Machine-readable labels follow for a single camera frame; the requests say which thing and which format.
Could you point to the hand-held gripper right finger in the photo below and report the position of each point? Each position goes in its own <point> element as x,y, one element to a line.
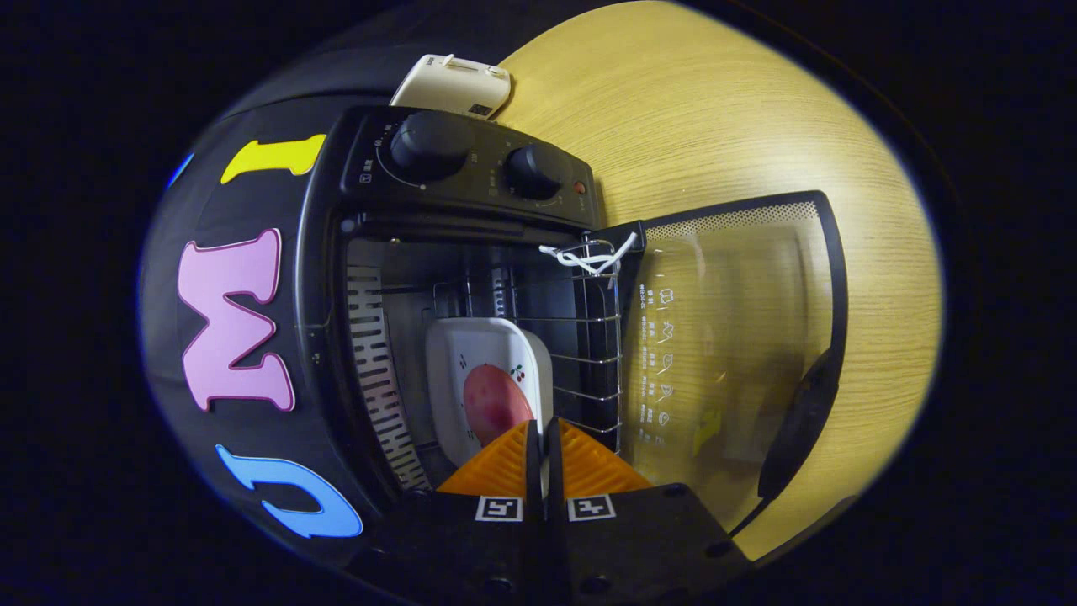
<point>639,547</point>

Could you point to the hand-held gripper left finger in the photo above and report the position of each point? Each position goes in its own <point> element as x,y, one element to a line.
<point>471,555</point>

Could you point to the white triangular plate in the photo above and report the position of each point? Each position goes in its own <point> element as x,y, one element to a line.
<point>471,345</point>

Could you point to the black toaster oven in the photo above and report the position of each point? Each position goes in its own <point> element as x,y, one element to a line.
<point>471,185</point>

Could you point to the white toaster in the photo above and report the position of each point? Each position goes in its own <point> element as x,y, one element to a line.
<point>446,88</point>

